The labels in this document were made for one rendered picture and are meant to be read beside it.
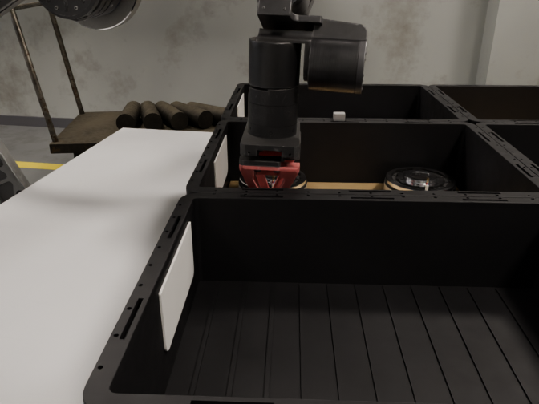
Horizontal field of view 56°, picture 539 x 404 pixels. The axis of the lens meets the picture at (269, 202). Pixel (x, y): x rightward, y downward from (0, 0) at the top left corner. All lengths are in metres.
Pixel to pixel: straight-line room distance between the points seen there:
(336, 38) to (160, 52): 3.49
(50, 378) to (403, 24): 3.34
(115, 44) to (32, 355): 3.55
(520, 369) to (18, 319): 0.63
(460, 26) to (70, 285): 3.27
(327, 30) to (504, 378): 0.37
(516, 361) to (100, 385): 0.36
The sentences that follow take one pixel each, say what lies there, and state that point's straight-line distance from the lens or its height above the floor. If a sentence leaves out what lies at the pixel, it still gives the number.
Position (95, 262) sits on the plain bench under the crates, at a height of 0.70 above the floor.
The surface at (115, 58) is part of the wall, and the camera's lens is 4.17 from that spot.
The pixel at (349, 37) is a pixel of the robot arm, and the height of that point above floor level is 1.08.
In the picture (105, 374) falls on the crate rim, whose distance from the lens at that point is 0.32.
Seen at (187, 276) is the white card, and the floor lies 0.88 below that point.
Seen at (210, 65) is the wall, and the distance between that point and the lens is 3.90.
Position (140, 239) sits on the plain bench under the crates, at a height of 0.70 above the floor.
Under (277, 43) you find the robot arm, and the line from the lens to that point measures 0.55.
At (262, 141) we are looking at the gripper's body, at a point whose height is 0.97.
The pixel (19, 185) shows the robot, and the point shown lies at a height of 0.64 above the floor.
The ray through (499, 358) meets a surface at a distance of 0.52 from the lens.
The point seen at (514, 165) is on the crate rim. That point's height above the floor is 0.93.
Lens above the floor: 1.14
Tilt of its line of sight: 24 degrees down
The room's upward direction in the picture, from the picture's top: straight up
